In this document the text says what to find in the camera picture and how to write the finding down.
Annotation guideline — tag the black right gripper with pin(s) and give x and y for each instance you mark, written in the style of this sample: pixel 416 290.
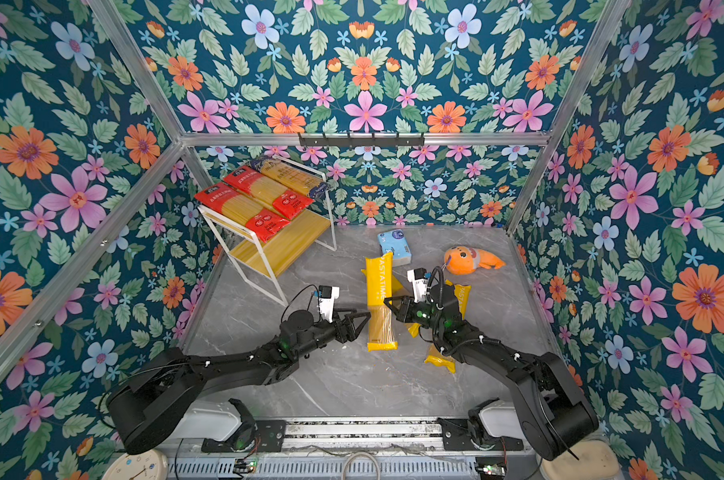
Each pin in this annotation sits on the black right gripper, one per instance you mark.
pixel 405 313

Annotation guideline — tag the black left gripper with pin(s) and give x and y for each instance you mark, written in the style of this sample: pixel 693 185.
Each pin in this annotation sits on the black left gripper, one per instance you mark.
pixel 350 332

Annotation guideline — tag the yellow Pastatime spaghetti pack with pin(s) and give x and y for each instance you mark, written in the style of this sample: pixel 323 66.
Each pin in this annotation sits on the yellow Pastatime spaghetti pack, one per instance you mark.
pixel 380 300

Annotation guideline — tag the red spaghetti pack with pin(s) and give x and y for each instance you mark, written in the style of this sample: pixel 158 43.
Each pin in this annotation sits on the red spaghetti pack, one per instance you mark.
pixel 242 209
pixel 271 193

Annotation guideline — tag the blue gold spaghetti pack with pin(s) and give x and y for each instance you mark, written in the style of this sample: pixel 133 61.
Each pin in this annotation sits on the blue gold spaghetti pack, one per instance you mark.
pixel 296 178

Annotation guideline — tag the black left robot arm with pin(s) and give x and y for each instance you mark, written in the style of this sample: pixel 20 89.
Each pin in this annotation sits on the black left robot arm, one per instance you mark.
pixel 149 406

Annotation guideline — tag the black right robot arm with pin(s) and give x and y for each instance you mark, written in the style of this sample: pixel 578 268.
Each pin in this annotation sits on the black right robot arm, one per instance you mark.
pixel 552 412

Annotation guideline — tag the light blue tissue pack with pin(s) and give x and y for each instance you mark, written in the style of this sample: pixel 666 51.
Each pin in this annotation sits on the light blue tissue pack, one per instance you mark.
pixel 394 242

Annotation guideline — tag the yellow spaghetti pack right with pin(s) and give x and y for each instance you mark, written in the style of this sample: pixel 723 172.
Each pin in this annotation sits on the yellow spaghetti pack right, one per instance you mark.
pixel 434 356

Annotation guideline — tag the orange plush fish toy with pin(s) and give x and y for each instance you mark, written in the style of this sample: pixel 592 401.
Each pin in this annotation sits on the orange plush fish toy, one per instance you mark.
pixel 463 260

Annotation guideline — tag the beige cushion pad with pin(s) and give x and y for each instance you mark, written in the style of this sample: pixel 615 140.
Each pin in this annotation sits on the beige cushion pad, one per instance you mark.
pixel 592 460

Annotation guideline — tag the white round clock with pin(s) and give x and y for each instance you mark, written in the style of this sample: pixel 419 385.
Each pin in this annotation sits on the white round clock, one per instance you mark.
pixel 151 465

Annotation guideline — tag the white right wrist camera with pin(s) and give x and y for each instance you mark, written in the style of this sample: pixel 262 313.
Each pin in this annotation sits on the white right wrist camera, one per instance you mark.
pixel 419 279

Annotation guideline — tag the white frame wooden shelf rack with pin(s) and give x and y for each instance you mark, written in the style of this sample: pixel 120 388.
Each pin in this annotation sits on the white frame wooden shelf rack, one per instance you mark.
pixel 260 264

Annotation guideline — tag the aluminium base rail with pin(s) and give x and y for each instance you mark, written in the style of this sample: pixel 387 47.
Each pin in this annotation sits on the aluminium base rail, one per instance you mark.
pixel 358 448

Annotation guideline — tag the black wall hook rail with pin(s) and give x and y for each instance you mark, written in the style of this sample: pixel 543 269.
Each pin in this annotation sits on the black wall hook rail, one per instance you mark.
pixel 349 140

